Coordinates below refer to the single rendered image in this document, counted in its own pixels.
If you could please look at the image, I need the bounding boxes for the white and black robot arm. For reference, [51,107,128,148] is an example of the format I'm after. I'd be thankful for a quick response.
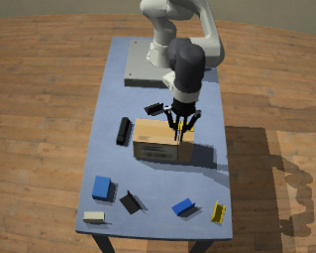
[140,0,225,103]

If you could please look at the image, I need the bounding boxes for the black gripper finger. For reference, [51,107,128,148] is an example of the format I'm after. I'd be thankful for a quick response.
[164,106,181,141]
[180,110,201,142]

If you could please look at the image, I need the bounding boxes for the tan cardboard box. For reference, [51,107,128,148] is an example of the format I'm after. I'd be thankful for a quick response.
[133,119,194,162]

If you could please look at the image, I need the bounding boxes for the blue box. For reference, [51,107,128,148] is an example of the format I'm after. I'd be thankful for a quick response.
[92,176,111,201]

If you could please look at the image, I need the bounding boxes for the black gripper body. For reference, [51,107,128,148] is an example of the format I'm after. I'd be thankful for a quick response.
[170,97,196,117]

